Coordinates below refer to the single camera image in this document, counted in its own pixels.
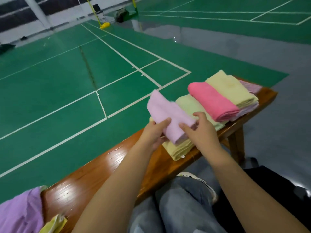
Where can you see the person's right hand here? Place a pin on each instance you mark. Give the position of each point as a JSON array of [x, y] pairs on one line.
[[204, 137]]

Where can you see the person's left hand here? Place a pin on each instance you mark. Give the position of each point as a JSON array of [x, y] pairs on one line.
[[153, 134]]

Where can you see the light pink towel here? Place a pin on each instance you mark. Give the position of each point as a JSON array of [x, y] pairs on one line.
[[245, 111], [167, 116]]

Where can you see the pale yellow towel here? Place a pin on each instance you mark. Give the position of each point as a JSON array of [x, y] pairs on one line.
[[177, 149], [231, 87]]

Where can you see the light green striped towel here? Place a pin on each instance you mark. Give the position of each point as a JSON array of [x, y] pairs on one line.
[[192, 106]]

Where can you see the hot pink towel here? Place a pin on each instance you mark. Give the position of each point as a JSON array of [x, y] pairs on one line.
[[214, 100]]

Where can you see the yellow white striped cloth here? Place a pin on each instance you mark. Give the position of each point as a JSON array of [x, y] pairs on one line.
[[54, 224]]

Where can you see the purple towel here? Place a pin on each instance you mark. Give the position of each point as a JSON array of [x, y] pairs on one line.
[[22, 213]]

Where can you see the person's right forearm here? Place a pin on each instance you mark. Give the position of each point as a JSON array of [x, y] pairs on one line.
[[257, 196]]

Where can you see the person's left forearm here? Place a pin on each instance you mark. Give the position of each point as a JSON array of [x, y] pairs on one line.
[[114, 191]]

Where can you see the person's white shoe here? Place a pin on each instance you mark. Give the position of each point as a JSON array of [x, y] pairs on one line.
[[199, 184]]

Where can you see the person's grey trousers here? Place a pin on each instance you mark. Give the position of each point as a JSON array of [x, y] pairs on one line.
[[184, 211]]

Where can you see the brown wooden bench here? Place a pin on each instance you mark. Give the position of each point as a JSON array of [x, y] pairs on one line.
[[87, 186]]

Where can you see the black sports bag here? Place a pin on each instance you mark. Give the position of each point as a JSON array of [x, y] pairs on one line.
[[121, 15]]

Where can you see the dark folding chair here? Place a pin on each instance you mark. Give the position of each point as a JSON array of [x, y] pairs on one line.
[[97, 8]]

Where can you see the yellow net post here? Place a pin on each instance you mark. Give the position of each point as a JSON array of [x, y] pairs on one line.
[[134, 2], [105, 25]]

